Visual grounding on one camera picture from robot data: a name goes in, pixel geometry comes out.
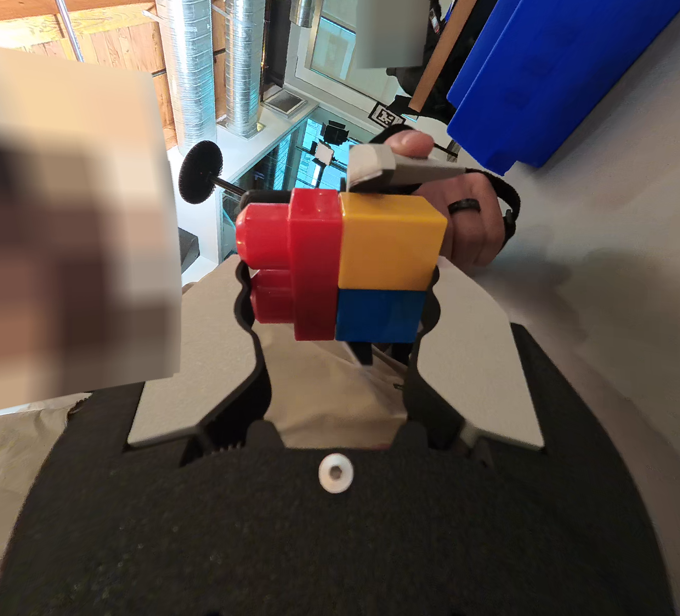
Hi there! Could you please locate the red two-stud block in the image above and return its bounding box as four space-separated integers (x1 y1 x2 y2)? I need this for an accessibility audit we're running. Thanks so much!
235 188 343 341

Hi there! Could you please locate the blue single-stud block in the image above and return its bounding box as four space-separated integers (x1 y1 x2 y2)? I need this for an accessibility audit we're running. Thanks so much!
335 287 428 343

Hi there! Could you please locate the blue plastic bin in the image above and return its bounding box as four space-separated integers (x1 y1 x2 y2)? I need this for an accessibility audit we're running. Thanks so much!
446 0 680 177

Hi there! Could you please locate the black white marker tag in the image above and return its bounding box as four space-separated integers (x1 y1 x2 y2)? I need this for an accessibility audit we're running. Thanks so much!
369 102 407 130

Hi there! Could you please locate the yellow single-stud block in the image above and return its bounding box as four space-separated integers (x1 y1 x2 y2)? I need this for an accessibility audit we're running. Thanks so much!
337 192 448 292

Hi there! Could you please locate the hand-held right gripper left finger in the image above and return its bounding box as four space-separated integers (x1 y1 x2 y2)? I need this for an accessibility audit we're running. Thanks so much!
127 257 273 454

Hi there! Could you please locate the silver ventilation duct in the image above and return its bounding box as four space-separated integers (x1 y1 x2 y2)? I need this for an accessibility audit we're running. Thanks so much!
223 0 266 139
144 0 217 144

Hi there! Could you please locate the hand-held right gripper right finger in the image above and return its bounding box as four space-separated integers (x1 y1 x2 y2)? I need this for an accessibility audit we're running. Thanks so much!
406 260 545 454

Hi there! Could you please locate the wooden-edged grey table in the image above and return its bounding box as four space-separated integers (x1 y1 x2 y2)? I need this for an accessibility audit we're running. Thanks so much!
409 0 512 112

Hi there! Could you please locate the person's left hand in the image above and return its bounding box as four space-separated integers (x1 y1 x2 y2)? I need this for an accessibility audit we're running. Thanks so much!
384 129 511 267

